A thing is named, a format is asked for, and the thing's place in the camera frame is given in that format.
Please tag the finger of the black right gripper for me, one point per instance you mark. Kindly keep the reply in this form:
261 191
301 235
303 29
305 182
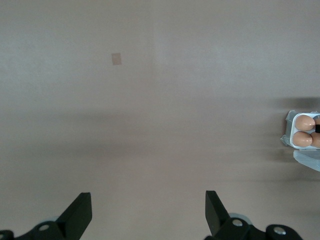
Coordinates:
318 128

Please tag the small brown tape patch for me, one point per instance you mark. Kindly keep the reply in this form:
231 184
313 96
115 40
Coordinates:
116 59

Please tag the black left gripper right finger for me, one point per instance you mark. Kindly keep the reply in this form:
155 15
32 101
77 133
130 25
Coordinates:
220 222

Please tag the clear plastic egg box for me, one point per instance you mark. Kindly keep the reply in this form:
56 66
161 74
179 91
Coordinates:
307 160

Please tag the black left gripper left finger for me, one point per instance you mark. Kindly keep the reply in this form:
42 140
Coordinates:
77 215

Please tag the brown egg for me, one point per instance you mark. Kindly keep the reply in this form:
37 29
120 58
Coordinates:
303 122
317 140
302 139

